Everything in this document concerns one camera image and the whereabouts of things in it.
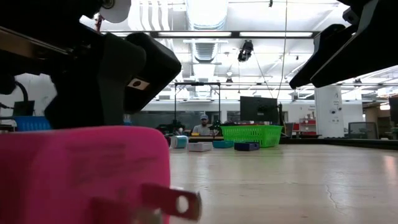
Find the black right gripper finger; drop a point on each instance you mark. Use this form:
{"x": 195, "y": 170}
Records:
{"x": 329, "y": 46}
{"x": 373, "y": 46}

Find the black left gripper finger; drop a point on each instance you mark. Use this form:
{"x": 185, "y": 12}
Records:
{"x": 93, "y": 93}
{"x": 158, "y": 68}

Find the blue white charger cube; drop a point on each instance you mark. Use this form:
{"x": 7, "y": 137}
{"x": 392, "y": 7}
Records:
{"x": 179, "y": 142}

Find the large red dual-port charger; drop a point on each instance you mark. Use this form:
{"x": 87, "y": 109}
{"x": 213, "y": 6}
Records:
{"x": 77, "y": 174}

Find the teal digital clock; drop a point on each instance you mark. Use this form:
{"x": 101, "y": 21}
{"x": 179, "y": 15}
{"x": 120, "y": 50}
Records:
{"x": 222, "y": 144}

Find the black background robot arm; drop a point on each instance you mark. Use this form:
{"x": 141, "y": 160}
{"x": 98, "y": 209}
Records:
{"x": 174, "y": 127}

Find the white round column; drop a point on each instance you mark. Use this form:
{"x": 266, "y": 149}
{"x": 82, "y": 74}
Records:
{"x": 329, "y": 112}

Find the red desk lamp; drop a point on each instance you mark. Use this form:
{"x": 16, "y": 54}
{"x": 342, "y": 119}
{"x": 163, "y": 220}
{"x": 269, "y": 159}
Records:
{"x": 118, "y": 14}

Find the blue plastic basket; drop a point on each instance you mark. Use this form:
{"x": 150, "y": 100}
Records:
{"x": 31, "y": 124}

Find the black monitor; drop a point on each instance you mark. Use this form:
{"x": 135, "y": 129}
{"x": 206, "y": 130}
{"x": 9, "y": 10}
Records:
{"x": 24, "y": 109}
{"x": 258, "y": 109}

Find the person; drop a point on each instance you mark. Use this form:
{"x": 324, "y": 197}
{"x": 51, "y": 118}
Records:
{"x": 203, "y": 129}

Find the red shelf cart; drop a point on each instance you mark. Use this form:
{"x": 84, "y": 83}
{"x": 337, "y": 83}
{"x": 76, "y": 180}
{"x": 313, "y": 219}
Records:
{"x": 308, "y": 126}

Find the green plastic basket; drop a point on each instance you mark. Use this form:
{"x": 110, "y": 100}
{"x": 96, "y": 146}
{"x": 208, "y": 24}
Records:
{"x": 252, "y": 136}

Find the black aluminium rig frame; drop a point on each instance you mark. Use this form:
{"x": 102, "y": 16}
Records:
{"x": 235, "y": 34}

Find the black overhead camera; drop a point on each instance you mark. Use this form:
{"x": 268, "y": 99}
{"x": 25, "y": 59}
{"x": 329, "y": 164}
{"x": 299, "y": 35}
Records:
{"x": 245, "y": 51}

